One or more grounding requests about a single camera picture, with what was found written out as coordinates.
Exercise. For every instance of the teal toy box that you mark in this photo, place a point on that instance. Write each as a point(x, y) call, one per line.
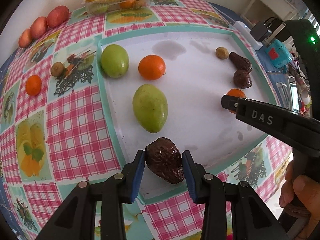
point(278, 54)

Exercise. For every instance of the green round jujube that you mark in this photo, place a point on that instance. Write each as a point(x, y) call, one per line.
point(114, 61)

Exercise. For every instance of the person's right hand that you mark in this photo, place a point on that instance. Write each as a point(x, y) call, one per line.
point(307, 191)

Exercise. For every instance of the middle red apple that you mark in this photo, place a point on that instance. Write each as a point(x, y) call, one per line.
point(38, 27)

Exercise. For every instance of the small tan longan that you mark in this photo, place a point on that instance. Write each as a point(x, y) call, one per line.
point(222, 53)

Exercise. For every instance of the white shelf unit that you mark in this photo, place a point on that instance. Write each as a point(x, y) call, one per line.
point(257, 10)

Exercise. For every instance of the brown kiwi fruit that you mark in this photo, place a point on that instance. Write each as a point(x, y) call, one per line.
point(57, 69)

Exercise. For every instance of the black power adapter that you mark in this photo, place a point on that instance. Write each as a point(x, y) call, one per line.
point(260, 32)

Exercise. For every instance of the pink checkered fruit tablecloth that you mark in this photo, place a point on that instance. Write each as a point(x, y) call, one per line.
point(54, 140)

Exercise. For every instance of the white power strip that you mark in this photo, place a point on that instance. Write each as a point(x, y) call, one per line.
point(245, 31)

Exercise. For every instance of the left red apple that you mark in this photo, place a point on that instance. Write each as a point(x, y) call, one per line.
point(25, 39)

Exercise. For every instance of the dark brown wrinkled date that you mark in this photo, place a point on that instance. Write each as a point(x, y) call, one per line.
point(165, 160)

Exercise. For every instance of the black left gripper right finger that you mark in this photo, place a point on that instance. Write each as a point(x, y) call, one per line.
point(225, 204)

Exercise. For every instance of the green oval jujube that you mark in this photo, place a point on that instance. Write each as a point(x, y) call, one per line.
point(150, 107)

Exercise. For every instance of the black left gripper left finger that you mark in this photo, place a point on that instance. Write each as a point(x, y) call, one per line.
point(75, 217)

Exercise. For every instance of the clear plastic fruit container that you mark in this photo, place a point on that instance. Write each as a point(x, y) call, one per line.
point(105, 6)

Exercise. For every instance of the right red apple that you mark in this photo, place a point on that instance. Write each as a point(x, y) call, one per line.
point(57, 16)

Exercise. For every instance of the red apple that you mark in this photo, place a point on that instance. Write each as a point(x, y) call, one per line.
point(25, 39)
point(57, 16)
point(38, 27)

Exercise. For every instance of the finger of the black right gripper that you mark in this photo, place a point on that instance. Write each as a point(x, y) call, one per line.
point(230, 103)

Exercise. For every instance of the orange tangerine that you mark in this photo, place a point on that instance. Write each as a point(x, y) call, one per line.
point(236, 93)
point(33, 85)
point(151, 67)

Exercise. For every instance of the blue underlying tablecloth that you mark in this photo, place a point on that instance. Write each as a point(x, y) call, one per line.
point(277, 76)

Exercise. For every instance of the white tray teal rim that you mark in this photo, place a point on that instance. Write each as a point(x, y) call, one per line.
point(194, 82)

